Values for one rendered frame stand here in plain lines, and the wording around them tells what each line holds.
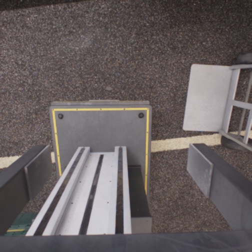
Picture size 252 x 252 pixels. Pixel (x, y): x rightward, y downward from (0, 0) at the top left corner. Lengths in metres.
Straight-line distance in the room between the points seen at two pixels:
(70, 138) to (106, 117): 0.29
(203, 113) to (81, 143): 1.05
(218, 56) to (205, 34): 0.20
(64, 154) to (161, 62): 1.04
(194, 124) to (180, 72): 0.47
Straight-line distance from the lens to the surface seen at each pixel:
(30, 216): 2.16
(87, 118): 1.27
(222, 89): 1.76
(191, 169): 0.17
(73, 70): 1.59
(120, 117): 1.25
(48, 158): 0.17
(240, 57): 1.67
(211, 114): 1.75
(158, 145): 1.69
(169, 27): 1.63
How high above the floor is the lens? 1.54
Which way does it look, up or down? 75 degrees down
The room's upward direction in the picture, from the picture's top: 175 degrees clockwise
